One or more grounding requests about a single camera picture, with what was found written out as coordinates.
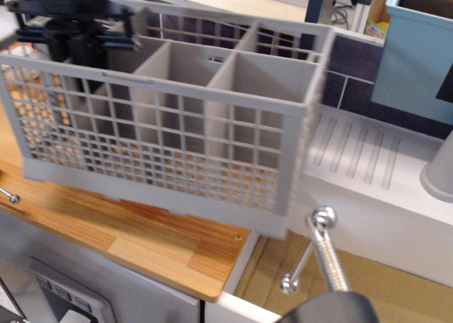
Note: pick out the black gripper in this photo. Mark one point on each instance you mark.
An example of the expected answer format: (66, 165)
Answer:
(82, 30)

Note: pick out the grey plastic drying rack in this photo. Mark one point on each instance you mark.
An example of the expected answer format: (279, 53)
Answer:
(210, 117)

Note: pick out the small silver knob rod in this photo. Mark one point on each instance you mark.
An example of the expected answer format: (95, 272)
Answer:
(13, 199)

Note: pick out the grey oven control panel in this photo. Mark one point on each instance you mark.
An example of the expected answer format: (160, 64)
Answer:
(63, 293)

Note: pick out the colourful cardboard box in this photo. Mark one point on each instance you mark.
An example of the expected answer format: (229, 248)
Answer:
(377, 24)

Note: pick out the light blue storage box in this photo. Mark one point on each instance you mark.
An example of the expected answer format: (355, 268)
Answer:
(416, 60)

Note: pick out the grey plastic cup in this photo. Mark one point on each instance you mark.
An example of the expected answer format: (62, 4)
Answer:
(436, 176)

